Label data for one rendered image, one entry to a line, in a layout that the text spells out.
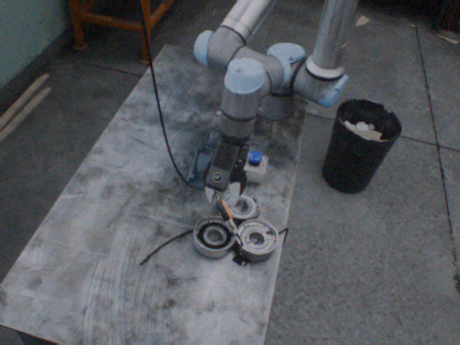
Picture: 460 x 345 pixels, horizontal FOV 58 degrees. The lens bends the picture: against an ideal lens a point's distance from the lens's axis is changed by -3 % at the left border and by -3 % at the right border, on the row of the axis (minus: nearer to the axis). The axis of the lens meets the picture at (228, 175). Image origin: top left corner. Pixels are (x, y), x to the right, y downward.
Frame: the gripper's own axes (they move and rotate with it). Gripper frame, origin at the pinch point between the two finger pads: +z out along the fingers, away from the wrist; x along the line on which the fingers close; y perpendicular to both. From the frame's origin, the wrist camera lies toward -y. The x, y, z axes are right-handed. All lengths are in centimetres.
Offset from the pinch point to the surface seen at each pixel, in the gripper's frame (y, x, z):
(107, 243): -12.0, 24.2, 11.8
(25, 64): 142, 158, 60
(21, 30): 143, 158, 38
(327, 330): 33, -51, 86
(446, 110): 222, -122, 59
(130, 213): -1.7, 22.5, 10.4
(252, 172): 19.1, -4.8, 3.5
